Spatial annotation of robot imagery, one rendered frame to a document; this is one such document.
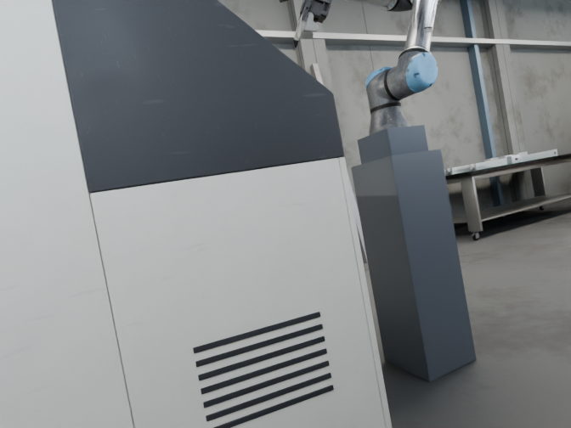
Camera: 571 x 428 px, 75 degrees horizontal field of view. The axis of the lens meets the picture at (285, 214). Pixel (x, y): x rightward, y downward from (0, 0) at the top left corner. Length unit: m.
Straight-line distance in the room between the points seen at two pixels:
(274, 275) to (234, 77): 0.46
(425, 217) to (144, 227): 0.96
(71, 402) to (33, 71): 0.64
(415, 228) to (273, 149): 0.68
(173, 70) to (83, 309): 0.53
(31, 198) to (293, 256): 0.55
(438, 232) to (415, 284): 0.21
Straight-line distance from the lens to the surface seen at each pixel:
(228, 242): 0.84
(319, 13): 1.32
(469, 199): 4.18
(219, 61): 0.91
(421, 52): 1.45
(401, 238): 1.36
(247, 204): 0.85
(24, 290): 0.87
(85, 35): 0.92
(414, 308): 1.41
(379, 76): 1.50
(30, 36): 0.93
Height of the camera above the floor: 0.70
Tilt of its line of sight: 1 degrees down
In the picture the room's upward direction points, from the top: 10 degrees counter-clockwise
